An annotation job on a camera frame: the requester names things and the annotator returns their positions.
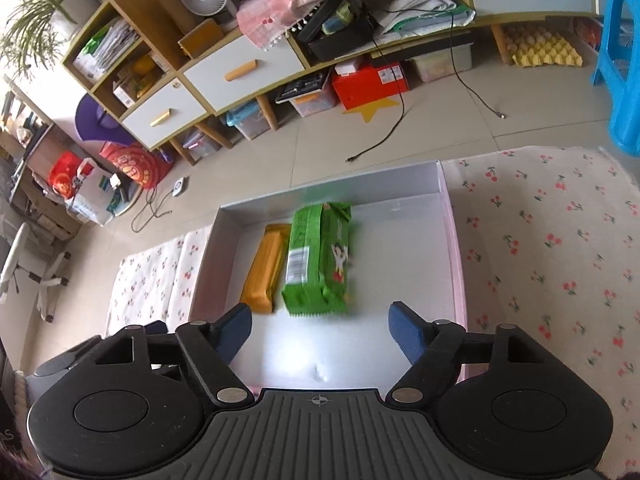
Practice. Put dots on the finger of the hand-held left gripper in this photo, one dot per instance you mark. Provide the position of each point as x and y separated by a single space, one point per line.
65 357

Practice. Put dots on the red printed bag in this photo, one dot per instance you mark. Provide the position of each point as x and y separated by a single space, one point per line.
137 165

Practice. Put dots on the clear storage box blue lid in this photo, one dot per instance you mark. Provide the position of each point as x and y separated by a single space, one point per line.
250 122

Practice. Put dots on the stack of white papers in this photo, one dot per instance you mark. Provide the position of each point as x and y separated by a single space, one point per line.
425 10

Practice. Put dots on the white chair base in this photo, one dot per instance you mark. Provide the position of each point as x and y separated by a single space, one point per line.
47 280

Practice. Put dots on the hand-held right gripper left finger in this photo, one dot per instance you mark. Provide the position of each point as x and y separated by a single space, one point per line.
235 332

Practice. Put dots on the white and red shopping bag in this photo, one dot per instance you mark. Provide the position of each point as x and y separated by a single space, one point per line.
82 195

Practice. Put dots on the orange snack bar packet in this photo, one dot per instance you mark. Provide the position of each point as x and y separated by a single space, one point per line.
264 270

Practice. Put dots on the purple cloth item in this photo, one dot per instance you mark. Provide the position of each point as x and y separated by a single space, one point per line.
95 120

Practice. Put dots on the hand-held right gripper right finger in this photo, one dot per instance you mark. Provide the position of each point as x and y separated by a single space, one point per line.
406 332

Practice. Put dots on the yellow egg tray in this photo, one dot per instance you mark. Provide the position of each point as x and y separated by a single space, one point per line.
542 47

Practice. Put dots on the red shoe box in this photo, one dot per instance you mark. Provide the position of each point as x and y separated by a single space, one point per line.
370 85

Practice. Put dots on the wooden cabinet with drawers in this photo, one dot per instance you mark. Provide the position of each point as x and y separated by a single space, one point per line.
240 72

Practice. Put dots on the brown cardboard box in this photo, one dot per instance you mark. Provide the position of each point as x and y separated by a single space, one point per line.
202 40

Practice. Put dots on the pink cardboard box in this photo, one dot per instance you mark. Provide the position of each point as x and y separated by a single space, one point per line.
390 240

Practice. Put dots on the green potted plant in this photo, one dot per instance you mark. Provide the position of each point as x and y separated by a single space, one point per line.
35 15

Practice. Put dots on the black case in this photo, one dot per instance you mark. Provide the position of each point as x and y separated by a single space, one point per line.
345 35

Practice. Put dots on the blue plastic stool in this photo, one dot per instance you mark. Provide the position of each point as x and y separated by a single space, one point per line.
622 70

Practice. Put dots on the cherry print tablecloth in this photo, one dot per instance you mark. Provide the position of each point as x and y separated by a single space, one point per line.
540 260

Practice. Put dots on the green snack packet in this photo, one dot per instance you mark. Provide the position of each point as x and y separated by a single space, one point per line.
317 260

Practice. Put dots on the pink cherry print cloth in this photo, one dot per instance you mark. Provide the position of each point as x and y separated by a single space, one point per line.
280 7

